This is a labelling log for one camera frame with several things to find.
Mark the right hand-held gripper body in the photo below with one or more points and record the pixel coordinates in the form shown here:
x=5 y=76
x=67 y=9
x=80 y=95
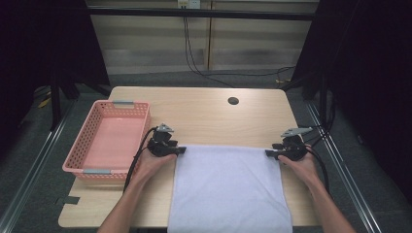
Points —
x=293 y=150

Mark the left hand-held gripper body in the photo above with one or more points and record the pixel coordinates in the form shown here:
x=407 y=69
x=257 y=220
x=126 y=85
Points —
x=162 y=147

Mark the pink plastic basket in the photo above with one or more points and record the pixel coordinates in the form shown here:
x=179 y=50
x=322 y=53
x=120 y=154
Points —
x=110 y=139

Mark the white printed cloth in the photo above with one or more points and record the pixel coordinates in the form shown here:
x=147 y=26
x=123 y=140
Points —
x=226 y=187

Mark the person's right hand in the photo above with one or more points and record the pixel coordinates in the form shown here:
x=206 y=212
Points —
x=302 y=170

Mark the person's left hand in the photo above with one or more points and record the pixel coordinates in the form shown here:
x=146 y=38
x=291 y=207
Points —
x=150 y=168

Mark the black metal stand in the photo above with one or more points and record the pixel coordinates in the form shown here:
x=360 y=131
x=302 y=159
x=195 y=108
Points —
x=323 y=100
x=55 y=106

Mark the round black table grommet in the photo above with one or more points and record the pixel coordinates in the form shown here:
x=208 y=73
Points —
x=233 y=100

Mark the dark grey tape strip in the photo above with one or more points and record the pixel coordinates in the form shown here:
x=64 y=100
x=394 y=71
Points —
x=71 y=200

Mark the dark curtain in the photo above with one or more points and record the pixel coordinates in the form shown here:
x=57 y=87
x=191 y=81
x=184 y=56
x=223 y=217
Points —
x=39 y=48
x=372 y=64

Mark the yellow floor object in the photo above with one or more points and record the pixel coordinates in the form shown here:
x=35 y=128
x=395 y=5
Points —
x=43 y=103

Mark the aluminium floor rail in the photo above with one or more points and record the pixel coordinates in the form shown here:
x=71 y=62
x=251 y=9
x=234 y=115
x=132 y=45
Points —
x=343 y=168
x=39 y=168

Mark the black horizontal frame bar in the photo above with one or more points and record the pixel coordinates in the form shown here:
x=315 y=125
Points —
x=145 y=13

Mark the white wall power outlet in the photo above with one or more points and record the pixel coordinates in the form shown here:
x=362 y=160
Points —
x=193 y=4

